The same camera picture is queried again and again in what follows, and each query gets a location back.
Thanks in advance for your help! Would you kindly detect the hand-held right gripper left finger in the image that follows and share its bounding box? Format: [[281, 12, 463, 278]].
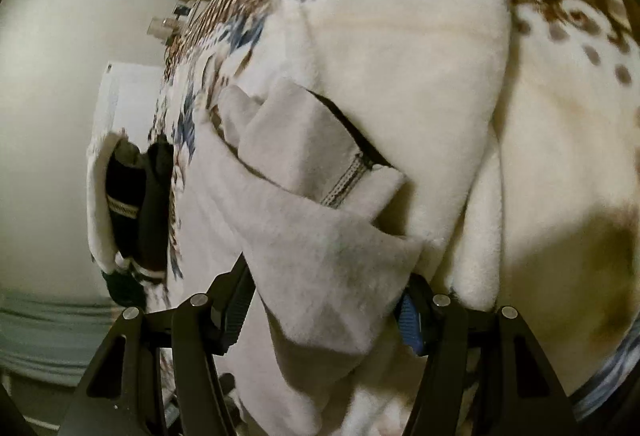
[[56, 252, 257, 436]]

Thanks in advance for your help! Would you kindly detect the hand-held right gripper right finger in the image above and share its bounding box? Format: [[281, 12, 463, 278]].
[[395, 273, 583, 436]]

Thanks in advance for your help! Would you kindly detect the grey long-sleeve shirt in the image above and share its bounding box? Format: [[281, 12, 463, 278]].
[[192, 79, 426, 436]]

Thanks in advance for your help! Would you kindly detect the dark green duvet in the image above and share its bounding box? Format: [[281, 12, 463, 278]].
[[102, 266, 147, 308]]

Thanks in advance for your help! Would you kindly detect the black folded garment with stripes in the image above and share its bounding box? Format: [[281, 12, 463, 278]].
[[106, 133, 175, 284]]

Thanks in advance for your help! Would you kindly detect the white folded garment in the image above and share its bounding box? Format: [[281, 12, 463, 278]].
[[86, 129, 128, 274]]

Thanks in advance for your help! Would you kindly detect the grey-green curtain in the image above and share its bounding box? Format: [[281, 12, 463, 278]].
[[0, 289, 118, 379]]

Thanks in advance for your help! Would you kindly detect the white bed headboard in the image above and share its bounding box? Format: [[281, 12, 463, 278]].
[[95, 60, 168, 139]]

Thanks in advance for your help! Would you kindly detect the floral blanket with checked border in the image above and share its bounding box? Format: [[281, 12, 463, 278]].
[[150, 0, 640, 436]]

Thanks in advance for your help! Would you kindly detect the white nightstand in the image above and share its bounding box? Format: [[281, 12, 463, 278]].
[[149, 14, 187, 40]]

